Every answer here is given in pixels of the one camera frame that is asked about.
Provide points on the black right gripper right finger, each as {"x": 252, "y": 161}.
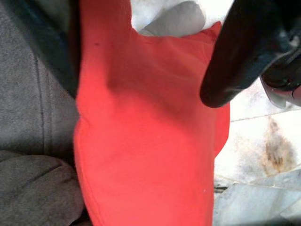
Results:
{"x": 235, "y": 47}

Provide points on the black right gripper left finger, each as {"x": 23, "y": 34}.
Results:
{"x": 51, "y": 35}

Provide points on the red pillow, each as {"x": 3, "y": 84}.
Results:
{"x": 145, "y": 141}

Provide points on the dark grey fabric sofa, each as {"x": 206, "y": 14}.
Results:
{"x": 23, "y": 94}

